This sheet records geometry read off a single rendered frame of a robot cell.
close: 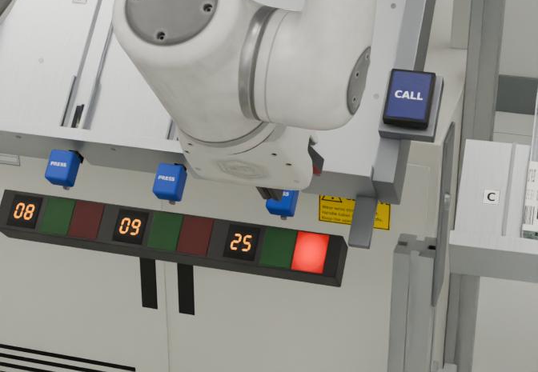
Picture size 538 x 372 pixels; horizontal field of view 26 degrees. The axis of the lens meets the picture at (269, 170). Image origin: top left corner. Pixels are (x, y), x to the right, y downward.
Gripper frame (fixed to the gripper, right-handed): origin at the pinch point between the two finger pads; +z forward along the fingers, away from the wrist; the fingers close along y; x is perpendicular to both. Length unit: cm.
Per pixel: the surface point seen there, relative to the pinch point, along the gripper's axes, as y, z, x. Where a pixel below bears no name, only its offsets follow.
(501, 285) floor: 14, 131, 28
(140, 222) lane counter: -13.4, 6.4, -3.9
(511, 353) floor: 18, 115, 12
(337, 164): 4.8, 3.3, 3.1
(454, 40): 6, 57, 43
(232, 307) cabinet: -16, 53, -1
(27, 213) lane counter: -24.9, 6.4, -4.7
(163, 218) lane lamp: -11.2, 6.4, -3.2
